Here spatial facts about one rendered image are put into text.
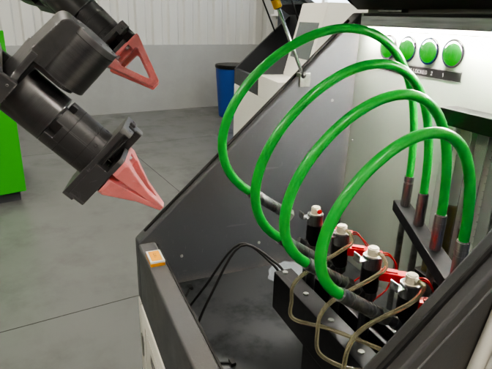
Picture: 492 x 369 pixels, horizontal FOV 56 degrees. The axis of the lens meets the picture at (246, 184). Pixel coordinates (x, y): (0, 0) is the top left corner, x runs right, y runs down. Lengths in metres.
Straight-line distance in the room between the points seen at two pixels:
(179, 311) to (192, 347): 0.10
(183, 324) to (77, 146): 0.39
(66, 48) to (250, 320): 0.69
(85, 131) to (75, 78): 0.06
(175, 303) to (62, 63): 0.49
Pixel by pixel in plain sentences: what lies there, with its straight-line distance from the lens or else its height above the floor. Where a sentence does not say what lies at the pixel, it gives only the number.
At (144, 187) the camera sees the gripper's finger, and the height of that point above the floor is 1.25.
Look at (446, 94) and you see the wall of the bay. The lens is 0.96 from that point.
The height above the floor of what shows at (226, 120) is 1.29.
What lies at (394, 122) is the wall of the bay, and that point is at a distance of 1.07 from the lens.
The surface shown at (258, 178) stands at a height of 1.22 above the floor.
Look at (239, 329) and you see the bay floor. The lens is 0.99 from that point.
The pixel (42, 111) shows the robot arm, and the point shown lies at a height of 1.34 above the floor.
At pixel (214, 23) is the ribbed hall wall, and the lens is 7.86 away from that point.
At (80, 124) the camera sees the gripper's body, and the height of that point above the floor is 1.32.
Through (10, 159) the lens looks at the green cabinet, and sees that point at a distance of 4.00.
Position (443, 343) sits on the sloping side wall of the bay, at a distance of 0.56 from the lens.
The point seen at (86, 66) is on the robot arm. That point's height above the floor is 1.38.
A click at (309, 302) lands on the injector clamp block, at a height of 0.98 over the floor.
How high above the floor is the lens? 1.43
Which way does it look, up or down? 20 degrees down
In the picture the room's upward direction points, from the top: 2 degrees clockwise
